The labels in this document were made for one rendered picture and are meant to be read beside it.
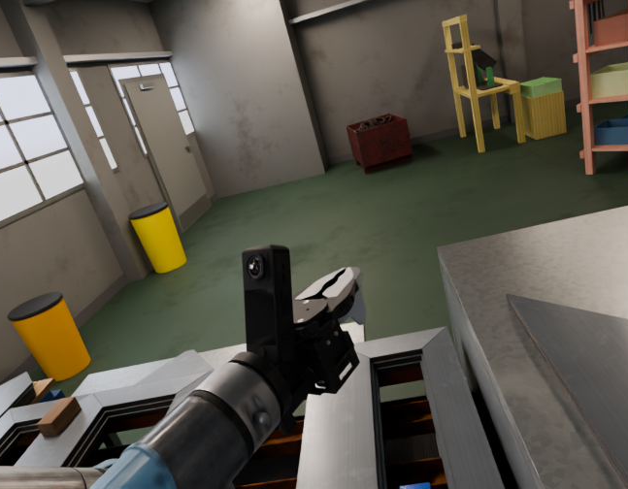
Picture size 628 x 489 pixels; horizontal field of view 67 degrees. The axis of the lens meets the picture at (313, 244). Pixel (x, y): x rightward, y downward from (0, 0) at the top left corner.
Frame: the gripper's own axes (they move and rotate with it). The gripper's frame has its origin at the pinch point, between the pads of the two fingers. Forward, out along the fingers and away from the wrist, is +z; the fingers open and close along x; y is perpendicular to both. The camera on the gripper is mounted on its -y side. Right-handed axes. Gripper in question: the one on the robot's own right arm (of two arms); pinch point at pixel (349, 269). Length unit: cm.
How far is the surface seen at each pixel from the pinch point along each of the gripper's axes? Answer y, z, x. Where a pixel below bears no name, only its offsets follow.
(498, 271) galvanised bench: 39, 74, -12
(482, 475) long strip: 59, 23, -7
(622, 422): 41, 23, 20
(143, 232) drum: 34, 233, -437
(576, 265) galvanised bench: 42, 79, 6
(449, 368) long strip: 56, 53, -24
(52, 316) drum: 48, 81, -344
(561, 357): 40, 37, 10
